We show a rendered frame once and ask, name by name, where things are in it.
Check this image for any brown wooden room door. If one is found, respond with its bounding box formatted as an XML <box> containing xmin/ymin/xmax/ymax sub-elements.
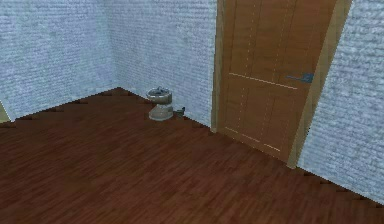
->
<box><xmin>210</xmin><ymin>0</ymin><xmax>353</xmax><ymax>170</ymax></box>

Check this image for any grey door handle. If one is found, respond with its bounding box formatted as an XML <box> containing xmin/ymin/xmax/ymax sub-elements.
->
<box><xmin>285</xmin><ymin>72</ymin><xmax>315</xmax><ymax>84</ymax></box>

